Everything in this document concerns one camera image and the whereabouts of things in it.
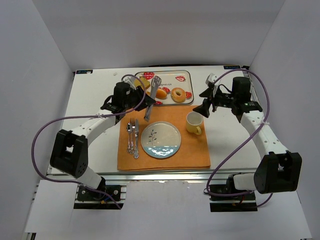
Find metal serving tongs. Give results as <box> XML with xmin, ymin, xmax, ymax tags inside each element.
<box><xmin>143</xmin><ymin>76</ymin><xmax>162</xmax><ymax>123</ymax></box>

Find sugared bagel donut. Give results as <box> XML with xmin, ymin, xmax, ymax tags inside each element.
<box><xmin>171</xmin><ymin>87</ymin><xmax>186</xmax><ymax>103</ymax></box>

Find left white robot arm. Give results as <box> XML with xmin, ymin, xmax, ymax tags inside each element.
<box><xmin>50</xmin><ymin>82</ymin><xmax>156</xmax><ymax>195</ymax></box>

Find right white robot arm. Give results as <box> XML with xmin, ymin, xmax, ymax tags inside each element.
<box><xmin>193</xmin><ymin>74</ymin><xmax>302</xmax><ymax>197</ymax></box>

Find sliced loaf bread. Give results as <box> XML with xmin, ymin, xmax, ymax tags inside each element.
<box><xmin>134</xmin><ymin>76</ymin><xmax>151</xmax><ymax>89</ymax></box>

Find round orange bun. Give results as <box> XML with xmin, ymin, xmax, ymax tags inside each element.
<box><xmin>155</xmin><ymin>88</ymin><xmax>168</xmax><ymax>100</ymax></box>

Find yellow mug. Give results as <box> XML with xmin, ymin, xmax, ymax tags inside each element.
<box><xmin>185</xmin><ymin>111</ymin><xmax>203</xmax><ymax>135</ymax></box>

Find silver fork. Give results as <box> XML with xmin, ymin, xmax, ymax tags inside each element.
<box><xmin>129</xmin><ymin>118</ymin><xmax>135</xmax><ymax>155</ymax></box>

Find silver spoon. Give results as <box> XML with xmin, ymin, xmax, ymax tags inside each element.
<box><xmin>126</xmin><ymin>122</ymin><xmax>132</xmax><ymax>153</ymax></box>

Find right corner label sticker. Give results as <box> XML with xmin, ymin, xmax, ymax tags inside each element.
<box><xmin>223</xmin><ymin>65</ymin><xmax>241</xmax><ymax>71</ymax></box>

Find corner label sticker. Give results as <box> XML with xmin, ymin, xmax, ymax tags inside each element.
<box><xmin>75</xmin><ymin>69</ymin><xmax>93</xmax><ymax>75</ymax></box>
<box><xmin>223</xmin><ymin>65</ymin><xmax>241</xmax><ymax>71</ymax></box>

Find strawberry print tray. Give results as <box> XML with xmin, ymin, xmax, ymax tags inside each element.
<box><xmin>135</xmin><ymin>70</ymin><xmax>194</xmax><ymax>106</ymax></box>

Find orange cloth placemat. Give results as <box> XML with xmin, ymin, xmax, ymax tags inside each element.
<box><xmin>117</xmin><ymin>105</ymin><xmax>211</xmax><ymax>171</ymax></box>

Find ceramic plate with plant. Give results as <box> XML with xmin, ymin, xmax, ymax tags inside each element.
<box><xmin>140</xmin><ymin>121</ymin><xmax>182</xmax><ymax>159</ymax></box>

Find left corner label sticker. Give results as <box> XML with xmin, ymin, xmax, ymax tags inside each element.
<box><xmin>75</xmin><ymin>69</ymin><xmax>93</xmax><ymax>75</ymax></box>

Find silver table knife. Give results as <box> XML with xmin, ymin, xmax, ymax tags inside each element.
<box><xmin>133</xmin><ymin>119</ymin><xmax>139</xmax><ymax>159</ymax></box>

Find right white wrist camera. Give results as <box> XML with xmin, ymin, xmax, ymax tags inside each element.
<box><xmin>205</xmin><ymin>73</ymin><xmax>218</xmax><ymax>86</ymax></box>

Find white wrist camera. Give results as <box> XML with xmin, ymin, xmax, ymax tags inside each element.
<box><xmin>121</xmin><ymin>75</ymin><xmax>136</xmax><ymax>89</ymax></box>
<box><xmin>205</xmin><ymin>73</ymin><xmax>218</xmax><ymax>86</ymax></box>

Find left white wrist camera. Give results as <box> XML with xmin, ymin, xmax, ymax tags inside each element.
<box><xmin>121</xmin><ymin>75</ymin><xmax>136</xmax><ymax>89</ymax></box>

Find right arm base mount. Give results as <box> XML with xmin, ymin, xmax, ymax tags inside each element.
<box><xmin>204</xmin><ymin>174</ymin><xmax>258</xmax><ymax>213</ymax></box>

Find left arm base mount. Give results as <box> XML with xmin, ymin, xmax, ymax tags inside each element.
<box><xmin>73</xmin><ymin>185</ymin><xmax>127</xmax><ymax>210</ymax></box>

